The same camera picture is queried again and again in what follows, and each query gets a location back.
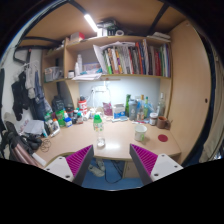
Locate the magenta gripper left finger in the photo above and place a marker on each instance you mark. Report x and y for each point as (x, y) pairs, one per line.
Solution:
(73, 167)

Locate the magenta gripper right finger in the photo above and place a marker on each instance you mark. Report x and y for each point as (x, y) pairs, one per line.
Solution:
(152, 167)

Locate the clear bottle green cap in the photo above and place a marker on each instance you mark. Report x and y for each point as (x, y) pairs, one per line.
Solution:
(99, 129)

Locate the red round coaster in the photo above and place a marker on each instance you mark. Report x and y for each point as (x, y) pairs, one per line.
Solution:
(162, 138)

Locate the white paper cup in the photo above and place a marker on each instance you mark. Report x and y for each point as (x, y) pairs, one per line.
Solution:
(140, 131)

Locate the brown ceramic mug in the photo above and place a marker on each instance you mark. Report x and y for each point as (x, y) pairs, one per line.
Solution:
(162, 122)

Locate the jar with white lid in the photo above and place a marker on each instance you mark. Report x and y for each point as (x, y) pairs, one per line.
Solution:
(153, 118)

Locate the grey shaker bottle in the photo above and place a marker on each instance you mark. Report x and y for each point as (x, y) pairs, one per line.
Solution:
(132, 109)

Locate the clear glass bottle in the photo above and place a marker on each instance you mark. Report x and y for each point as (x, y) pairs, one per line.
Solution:
(161, 105)

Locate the red white canister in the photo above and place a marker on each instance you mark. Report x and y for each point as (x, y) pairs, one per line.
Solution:
(83, 106)

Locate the blue white tissue box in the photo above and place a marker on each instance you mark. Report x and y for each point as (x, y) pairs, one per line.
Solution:
(119, 112)

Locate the magenta snack bag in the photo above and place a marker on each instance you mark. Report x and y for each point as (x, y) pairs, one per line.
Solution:
(107, 107)

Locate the dark green bottle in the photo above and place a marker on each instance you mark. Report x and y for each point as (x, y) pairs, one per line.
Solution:
(128, 96)

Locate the hanging dark clothes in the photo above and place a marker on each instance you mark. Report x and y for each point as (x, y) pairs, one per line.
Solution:
(28, 95)

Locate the row of books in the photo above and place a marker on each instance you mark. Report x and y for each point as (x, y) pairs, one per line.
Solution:
(138, 58)

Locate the ceiling light tube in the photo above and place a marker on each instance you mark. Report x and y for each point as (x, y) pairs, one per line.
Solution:
(91, 22)

